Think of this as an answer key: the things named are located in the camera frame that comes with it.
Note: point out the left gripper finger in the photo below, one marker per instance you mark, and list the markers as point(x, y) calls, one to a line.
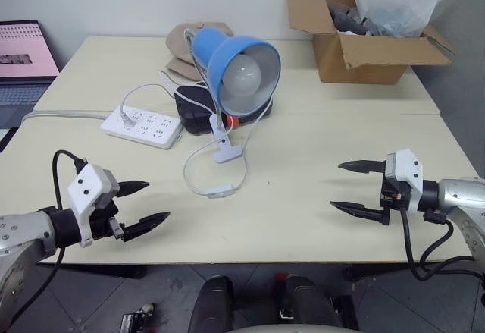
point(146, 225)
point(130, 187)

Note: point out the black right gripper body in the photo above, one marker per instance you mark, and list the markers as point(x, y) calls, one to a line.
point(392, 192)

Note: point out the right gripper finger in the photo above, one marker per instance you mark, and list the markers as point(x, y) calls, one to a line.
point(363, 166)
point(360, 210)

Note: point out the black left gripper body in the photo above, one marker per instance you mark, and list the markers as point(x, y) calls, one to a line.
point(101, 223)

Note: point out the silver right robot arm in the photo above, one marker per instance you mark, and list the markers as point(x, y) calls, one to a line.
point(458, 193)

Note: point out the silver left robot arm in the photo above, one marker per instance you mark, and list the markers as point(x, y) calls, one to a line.
point(22, 230)

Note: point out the blue clip-on desk lamp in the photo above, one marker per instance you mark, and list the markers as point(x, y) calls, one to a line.
point(212, 50)

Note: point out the white power strip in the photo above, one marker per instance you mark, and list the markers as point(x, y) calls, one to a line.
point(151, 126)

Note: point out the dark rounded shape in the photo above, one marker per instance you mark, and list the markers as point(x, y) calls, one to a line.
point(308, 300)
point(212, 302)

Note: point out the brown cardboard box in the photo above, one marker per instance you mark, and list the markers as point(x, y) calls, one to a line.
point(363, 60)

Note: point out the dark grey crumpled material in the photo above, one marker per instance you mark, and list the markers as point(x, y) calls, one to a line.
point(346, 16)

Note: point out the white frosted light bulb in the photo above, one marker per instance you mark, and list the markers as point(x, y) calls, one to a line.
point(242, 74)

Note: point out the beige fabric hat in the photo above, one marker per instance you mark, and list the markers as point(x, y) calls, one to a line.
point(179, 41)

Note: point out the clear plastic bag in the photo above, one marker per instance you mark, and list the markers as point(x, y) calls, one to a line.
point(401, 3)

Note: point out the grey laptop with pink screen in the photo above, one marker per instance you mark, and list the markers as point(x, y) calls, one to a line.
point(20, 50)

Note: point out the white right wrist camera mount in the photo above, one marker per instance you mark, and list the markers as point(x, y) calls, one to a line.
point(407, 168)

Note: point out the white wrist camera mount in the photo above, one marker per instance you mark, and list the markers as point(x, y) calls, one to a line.
point(407, 168)
point(85, 187)

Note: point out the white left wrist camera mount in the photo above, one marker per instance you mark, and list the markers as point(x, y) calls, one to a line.
point(85, 187)

